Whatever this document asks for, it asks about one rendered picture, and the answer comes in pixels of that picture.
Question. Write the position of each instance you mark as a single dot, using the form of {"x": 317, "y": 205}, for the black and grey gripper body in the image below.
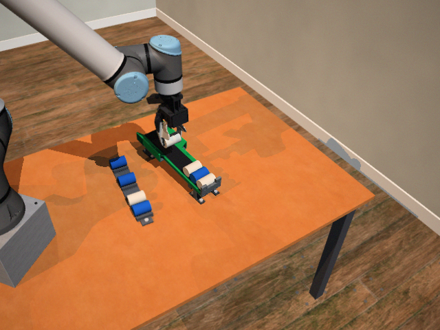
{"x": 176, "y": 116}

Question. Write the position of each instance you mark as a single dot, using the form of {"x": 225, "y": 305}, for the grey end stop bar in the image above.
{"x": 212, "y": 186}

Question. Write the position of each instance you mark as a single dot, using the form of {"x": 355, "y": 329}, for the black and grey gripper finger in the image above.
{"x": 180, "y": 129}
{"x": 161, "y": 128}

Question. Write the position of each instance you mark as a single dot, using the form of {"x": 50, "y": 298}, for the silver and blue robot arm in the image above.
{"x": 160, "y": 57}

